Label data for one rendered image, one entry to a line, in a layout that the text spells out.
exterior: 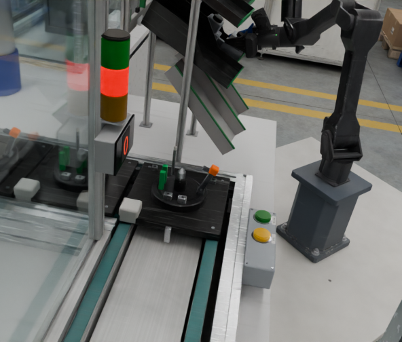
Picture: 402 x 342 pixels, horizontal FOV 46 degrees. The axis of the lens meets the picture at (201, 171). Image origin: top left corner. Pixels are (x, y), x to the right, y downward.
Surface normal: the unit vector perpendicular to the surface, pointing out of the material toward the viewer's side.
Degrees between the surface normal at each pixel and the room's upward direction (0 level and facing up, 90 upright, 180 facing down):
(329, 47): 90
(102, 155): 90
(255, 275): 90
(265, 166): 0
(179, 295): 0
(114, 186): 0
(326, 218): 90
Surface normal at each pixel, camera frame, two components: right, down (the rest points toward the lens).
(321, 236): -0.14, 0.53
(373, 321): 0.13, -0.83
